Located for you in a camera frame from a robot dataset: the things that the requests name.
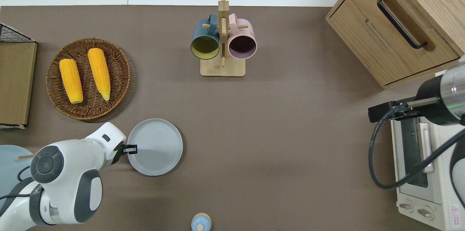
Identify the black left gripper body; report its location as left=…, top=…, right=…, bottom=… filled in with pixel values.
left=111, top=142, right=126, bottom=165

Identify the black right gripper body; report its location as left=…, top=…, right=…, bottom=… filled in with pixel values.
left=415, top=75, right=464, bottom=127

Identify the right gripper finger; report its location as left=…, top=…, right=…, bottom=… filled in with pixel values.
left=398, top=103, right=418, bottom=121
left=368, top=102, right=398, bottom=123

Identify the gray plate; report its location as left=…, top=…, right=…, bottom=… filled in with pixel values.
left=127, top=118, right=183, bottom=177

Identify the light blue plate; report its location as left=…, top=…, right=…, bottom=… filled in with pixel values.
left=0, top=145, right=34, bottom=197

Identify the brown wicker basket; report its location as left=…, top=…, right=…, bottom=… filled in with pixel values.
left=46, top=37, right=131, bottom=121

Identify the long yellow corn cob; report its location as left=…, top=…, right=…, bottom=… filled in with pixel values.
left=88, top=48, right=111, bottom=101

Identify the short yellow corn cob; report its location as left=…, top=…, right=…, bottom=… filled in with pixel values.
left=59, top=59, right=84, bottom=104

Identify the white toaster oven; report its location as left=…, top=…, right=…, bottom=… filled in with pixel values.
left=391, top=115, right=465, bottom=231

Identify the wooden drawer cabinet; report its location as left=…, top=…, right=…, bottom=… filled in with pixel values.
left=326, top=0, right=465, bottom=90

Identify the brown table mat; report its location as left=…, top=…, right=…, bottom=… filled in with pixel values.
left=0, top=5, right=465, bottom=231

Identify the light blue call bell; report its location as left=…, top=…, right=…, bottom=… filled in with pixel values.
left=191, top=213, right=212, bottom=231

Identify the wooden mug rack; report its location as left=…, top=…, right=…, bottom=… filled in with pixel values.
left=200, top=0, right=246, bottom=77

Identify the dark blue mug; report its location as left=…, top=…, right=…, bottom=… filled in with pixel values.
left=190, top=14, right=221, bottom=60

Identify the pink mug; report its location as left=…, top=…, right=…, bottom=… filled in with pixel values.
left=227, top=13, right=258, bottom=60

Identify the silver oven door handle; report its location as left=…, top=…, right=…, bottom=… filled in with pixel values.
left=420, top=122, right=435, bottom=173

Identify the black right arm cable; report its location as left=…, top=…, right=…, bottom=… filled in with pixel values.
left=368, top=97, right=465, bottom=190

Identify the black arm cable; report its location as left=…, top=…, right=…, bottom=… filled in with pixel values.
left=0, top=166, right=32, bottom=201
left=368, top=97, right=465, bottom=190

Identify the black drawer handle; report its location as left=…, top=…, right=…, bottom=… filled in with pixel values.
left=377, top=0, right=428, bottom=49

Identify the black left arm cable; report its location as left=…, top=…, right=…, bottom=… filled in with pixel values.
left=0, top=166, right=32, bottom=201

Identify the wire shelf with wooden boards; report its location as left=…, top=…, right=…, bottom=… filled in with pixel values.
left=0, top=23, right=38, bottom=130

